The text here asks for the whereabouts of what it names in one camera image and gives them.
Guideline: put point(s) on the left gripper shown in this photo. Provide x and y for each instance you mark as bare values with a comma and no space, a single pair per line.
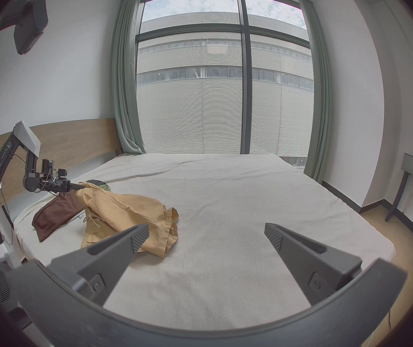
63,185

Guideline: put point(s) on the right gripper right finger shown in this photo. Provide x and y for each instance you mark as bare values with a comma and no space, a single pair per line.
311,262

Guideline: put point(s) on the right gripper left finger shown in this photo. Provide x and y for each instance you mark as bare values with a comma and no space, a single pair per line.
101,262

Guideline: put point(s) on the tan shorts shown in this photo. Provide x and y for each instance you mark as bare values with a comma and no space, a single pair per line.
130,208

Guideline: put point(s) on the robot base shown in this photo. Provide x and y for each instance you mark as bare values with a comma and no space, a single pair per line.
2,255

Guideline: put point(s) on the bed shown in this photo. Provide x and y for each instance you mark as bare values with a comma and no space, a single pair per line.
228,211

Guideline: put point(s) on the black garment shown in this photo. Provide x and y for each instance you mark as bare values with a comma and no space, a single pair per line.
96,182

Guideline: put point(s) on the brown garment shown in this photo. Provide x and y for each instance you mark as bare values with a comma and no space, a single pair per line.
54,217

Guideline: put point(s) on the white printed garment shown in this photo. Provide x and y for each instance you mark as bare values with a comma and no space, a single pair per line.
78,217

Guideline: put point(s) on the window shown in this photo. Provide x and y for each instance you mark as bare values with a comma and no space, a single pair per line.
192,121

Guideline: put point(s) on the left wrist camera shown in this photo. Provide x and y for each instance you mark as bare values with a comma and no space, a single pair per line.
62,173

